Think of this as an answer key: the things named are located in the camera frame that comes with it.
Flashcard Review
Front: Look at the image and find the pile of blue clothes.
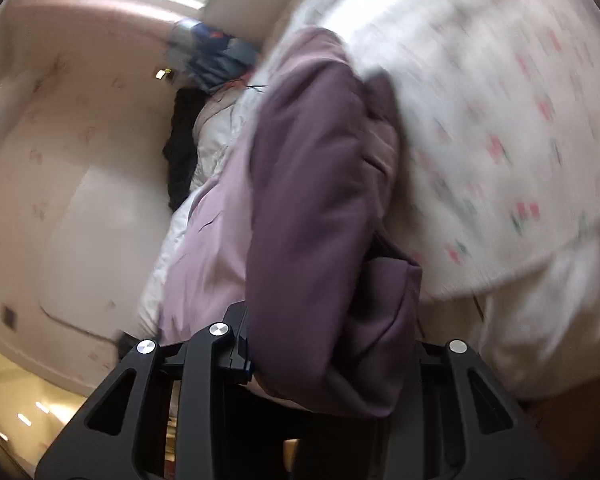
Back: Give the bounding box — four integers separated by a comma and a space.
167, 17, 261, 93

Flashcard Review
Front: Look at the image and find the cherry print bed sheet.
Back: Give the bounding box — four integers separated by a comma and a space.
260, 0, 600, 403

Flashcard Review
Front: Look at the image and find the beige padded headboard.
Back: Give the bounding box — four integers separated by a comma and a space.
202, 0, 293, 47

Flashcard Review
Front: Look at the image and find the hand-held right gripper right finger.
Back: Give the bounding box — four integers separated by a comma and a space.
375, 339, 565, 480

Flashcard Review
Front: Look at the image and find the purple hooded sweatshirt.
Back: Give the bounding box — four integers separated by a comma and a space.
157, 27, 423, 420

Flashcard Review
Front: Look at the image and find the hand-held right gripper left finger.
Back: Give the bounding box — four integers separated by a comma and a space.
34, 301, 255, 480

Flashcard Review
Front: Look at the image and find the black cloth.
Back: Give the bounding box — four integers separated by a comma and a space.
162, 87, 211, 213

